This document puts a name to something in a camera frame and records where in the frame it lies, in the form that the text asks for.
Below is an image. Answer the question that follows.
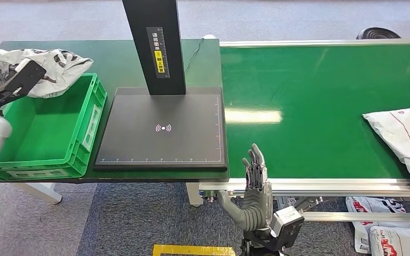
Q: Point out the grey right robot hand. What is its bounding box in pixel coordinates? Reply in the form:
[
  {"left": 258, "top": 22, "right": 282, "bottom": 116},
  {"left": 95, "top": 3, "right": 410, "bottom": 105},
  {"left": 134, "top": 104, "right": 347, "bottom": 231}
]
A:
[{"left": 217, "top": 143, "right": 274, "bottom": 233}]

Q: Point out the white package with black print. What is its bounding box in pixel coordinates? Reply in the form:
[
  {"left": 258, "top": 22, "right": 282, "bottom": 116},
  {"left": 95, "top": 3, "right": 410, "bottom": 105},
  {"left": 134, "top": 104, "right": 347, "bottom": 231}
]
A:
[{"left": 0, "top": 47, "right": 94, "bottom": 99}]

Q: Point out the black scanner machine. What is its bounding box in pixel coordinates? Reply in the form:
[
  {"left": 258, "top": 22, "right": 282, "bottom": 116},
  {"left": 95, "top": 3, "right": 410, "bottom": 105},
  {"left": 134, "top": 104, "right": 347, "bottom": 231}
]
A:
[{"left": 93, "top": 0, "right": 228, "bottom": 173}]

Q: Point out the white package with red print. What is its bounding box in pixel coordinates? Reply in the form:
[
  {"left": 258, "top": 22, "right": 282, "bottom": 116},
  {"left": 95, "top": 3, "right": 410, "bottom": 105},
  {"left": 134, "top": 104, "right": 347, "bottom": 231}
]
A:
[
  {"left": 369, "top": 226, "right": 410, "bottom": 256},
  {"left": 345, "top": 196, "right": 410, "bottom": 254}
]

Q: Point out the green conveyor belt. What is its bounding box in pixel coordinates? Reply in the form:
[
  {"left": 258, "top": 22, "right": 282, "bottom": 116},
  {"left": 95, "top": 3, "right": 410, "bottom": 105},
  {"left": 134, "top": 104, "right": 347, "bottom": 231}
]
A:
[{"left": 220, "top": 44, "right": 410, "bottom": 181}]

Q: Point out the white package with red line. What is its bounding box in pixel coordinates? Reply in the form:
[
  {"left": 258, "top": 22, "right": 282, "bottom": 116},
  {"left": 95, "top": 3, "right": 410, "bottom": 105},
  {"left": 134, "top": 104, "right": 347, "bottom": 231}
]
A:
[{"left": 362, "top": 108, "right": 410, "bottom": 194}]

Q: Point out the white table leg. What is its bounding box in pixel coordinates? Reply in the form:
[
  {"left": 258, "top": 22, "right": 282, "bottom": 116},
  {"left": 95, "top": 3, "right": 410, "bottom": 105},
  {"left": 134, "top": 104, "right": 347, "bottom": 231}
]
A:
[
  {"left": 186, "top": 183, "right": 203, "bottom": 207},
  {"left": 12, "top": 183, "right": 63, "bottom": 205}
]

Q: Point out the yellow floor tape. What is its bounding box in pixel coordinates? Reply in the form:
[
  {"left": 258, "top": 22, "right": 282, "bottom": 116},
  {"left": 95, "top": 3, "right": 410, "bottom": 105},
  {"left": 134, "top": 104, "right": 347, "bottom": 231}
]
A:
[{"left": 152, "top": 244, "right": 236, "bottom": 256}]

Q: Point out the green plastic crate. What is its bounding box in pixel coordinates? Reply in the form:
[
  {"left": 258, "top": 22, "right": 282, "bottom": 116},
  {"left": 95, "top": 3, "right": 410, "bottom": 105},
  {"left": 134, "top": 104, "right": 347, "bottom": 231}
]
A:
[{"left": 0, "top": 73, "right": 108, "bottom": 181}]

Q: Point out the dark green table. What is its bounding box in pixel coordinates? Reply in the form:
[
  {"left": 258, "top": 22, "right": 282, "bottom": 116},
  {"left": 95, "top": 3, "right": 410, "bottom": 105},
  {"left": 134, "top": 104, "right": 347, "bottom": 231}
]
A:
[{"left": 0, "top": 38, "right": 231, "bottom": 185}]

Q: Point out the yellow and black label sticker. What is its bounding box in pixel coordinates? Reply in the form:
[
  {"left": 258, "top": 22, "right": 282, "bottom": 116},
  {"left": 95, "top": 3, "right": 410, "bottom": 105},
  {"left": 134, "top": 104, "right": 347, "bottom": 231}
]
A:
[{"left": 146, "top": 26, "right": 171, "bottom": 79}]

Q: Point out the black ribbed round base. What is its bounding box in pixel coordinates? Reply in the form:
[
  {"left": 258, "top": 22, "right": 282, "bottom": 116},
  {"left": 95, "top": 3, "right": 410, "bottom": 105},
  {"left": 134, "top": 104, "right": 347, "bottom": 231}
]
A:
[{"left": 356, "top": 27, "right": 401, "bottom": 40}]

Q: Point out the aluminium conveyor frame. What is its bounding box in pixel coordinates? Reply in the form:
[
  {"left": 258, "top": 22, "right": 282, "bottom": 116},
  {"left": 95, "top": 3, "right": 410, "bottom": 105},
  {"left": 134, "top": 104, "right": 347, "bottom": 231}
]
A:
[{"left": 198, "top": 38, "right": 410, "bottom": 223}]

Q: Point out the thin black table cable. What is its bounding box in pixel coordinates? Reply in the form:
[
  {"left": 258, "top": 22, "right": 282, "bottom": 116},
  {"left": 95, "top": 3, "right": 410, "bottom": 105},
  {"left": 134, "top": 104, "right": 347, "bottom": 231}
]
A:
[{"left": 184, "top": 38, "right": 205, "bottom": 73}]

